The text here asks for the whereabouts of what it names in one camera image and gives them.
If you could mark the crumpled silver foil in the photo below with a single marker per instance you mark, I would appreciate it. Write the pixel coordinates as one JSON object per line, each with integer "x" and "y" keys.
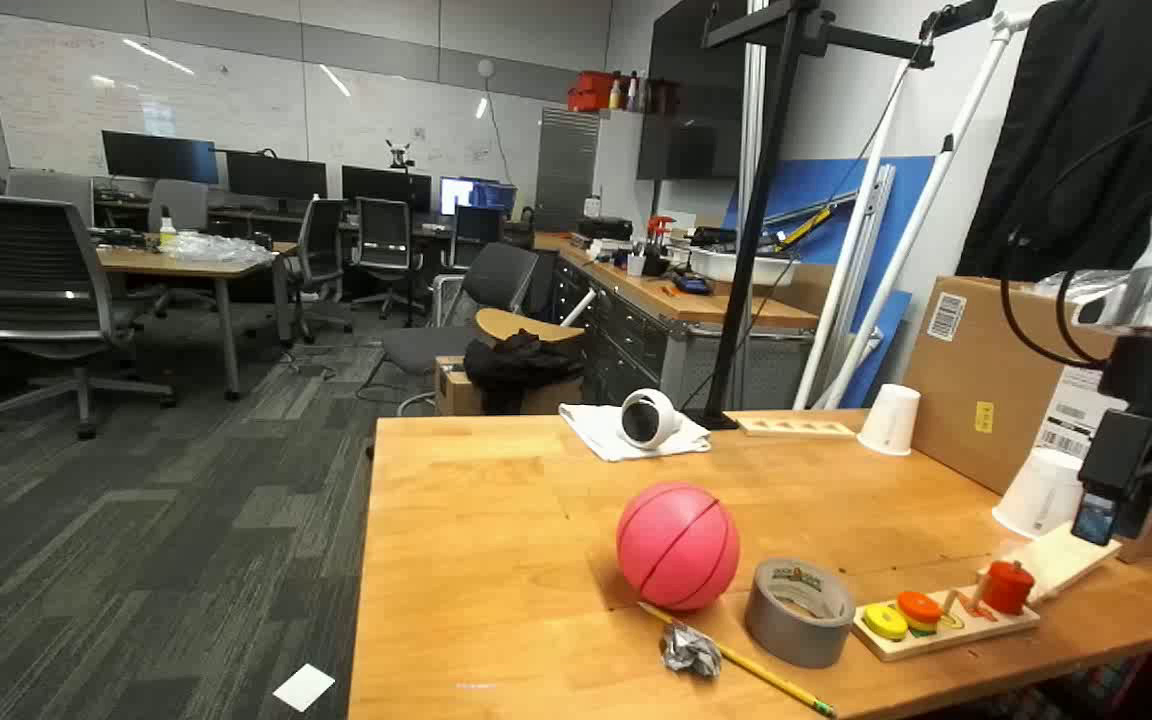
{"x": 688, "y": 654}

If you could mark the white flat wooden board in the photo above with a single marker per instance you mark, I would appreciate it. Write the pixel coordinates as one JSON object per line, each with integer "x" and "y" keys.
{"x": 1062, "y": 561}

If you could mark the yellow pencil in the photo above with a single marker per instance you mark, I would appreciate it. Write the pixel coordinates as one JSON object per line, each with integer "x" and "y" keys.
{"x": 750, "y": 666}

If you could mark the black pole camera stand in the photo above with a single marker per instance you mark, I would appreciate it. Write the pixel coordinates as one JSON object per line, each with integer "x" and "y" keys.
{"x": 755, "y": 224}

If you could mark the long wooden workbench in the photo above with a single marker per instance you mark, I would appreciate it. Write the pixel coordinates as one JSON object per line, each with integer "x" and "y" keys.
{"x": 681, "y": 315}

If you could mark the white paper cup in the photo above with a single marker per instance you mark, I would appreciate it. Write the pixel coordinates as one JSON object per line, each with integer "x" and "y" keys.
{"x": 889, "y": 425}
{"x": 1038, "y": 496}

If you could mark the wooden office desk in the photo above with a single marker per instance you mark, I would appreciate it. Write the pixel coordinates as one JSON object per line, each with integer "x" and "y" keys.
{"x": 190, "y": 261}

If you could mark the black curtain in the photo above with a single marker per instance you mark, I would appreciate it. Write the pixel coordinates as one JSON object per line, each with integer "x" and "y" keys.
{"x": 1080, "y": 122}

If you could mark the grey duct tape roll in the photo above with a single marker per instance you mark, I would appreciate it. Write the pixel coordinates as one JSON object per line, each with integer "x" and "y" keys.
{"x": 798, "y": 621}

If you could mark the wooden shape sorter plank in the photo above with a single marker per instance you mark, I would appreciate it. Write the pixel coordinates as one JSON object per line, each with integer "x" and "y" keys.
{"x": 791, "y": 425}

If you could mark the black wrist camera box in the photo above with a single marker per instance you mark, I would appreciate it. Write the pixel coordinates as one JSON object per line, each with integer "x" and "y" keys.
{"x": 1129, "y": 466}

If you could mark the black padded office chair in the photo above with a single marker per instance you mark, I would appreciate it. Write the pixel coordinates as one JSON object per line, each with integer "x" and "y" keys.
{"x": 503, "y": 277}

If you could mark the blue board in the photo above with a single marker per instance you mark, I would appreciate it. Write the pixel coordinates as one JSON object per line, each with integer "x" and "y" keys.
{"x": 822, "y": 184}

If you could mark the pink rubber basketball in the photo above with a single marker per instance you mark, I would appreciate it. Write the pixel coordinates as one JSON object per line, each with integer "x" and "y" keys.
{"x": 676, "y": 547}

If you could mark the white metal pole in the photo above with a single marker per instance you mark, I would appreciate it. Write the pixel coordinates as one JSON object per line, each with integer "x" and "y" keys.
{"x": 858, "y": 240}
{"x": 922, "y": 215}

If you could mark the wooden stacking toy base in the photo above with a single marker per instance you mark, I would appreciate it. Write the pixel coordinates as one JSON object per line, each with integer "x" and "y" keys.
{"x": 951, "y": 634}

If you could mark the black computer monitor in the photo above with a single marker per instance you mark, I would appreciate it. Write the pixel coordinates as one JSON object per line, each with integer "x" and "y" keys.
{"x": 160, "y": 157}
{"x": 276, "y": 178}
{"x": 384, "y": 191}

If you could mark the small cardboard box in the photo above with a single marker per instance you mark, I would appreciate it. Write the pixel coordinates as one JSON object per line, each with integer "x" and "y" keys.
{"x": 456, "y": 388}

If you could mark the white plastic bag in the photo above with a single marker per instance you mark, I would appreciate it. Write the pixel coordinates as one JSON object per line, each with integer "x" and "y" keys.
{"x": 216, "y": 245}

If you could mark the red cylinder block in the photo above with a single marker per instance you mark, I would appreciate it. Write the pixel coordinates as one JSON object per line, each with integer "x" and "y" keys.
{"x": 1006, "y": 590}

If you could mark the grey metal cabinet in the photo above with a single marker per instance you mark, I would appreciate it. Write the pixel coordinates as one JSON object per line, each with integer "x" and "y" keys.
{"x": 567, "y": 167}

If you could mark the white paper sheet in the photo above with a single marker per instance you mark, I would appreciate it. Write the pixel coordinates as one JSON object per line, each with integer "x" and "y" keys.
{"x": 306, "y": 687}

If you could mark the large cardboard box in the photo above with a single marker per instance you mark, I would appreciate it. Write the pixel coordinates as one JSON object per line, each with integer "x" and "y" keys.
{"x": 976, "y": 384}

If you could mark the lit blue screen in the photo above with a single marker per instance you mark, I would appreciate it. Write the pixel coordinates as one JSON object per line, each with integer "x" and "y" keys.
{"x": 479, "y": 199}

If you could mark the red toolbox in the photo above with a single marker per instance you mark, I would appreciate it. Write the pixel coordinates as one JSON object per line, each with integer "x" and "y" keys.
{"x": 591, "y": 91}

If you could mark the grey mesh office chair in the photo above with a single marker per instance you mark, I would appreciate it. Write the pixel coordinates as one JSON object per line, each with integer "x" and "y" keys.
{"x": 381, "y": 240}
{"x": 322, "y": 254}
{"x": 28, "y": 281}

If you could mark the wooden stool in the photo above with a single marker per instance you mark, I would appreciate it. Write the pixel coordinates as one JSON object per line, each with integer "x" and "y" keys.
{"x": 522, "y": 325}

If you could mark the black bag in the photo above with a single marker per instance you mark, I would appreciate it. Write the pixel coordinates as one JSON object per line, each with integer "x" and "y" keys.
{"x": 522, "y": 367}

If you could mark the black wall screen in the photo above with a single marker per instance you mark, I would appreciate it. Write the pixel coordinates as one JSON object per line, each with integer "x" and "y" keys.
{"x": 688, "y": 92}

